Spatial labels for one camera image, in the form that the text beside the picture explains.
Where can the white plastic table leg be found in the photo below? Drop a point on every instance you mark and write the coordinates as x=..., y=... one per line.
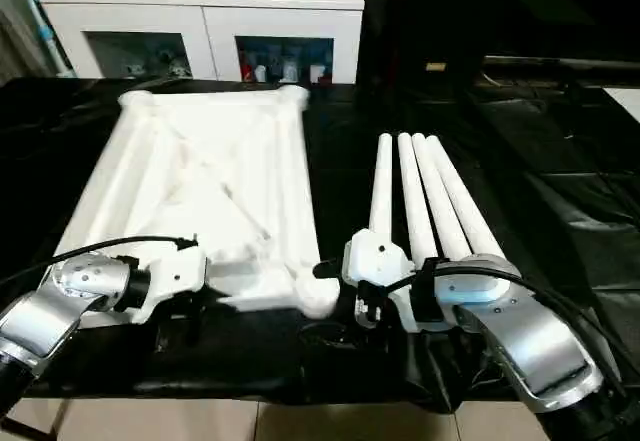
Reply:
x=458, y=191
x=412, y=191
x=382, y=181
x=435, y=191

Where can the white plastic table top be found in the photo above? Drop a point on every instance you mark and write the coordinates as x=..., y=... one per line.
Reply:
x=200, y=181

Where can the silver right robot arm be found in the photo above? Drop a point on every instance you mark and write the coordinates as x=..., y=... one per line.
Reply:
x=520, y=341

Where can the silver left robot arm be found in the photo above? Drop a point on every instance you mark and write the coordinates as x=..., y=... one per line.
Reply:
x=50, y=316

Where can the black work mat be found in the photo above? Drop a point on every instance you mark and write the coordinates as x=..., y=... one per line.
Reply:
x=560, y=211

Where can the small red bottle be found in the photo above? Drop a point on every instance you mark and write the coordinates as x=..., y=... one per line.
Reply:
x=247, y=67

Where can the black horizontal bar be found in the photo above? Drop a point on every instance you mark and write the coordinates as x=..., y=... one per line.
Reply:
x=560, y=61

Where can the dark cabinet with yellow label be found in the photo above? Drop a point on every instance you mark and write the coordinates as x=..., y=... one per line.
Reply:
x=480, y=11

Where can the white flat board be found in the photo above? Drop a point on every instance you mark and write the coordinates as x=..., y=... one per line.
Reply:
x=625, y=103

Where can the white and teal pole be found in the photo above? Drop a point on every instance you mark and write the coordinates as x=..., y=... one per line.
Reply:
x=45, y=21

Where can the grey curtain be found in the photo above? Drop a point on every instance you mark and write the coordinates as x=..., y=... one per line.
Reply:
x=12, y=21

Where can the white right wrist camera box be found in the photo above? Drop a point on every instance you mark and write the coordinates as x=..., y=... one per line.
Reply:
x=375, y=261

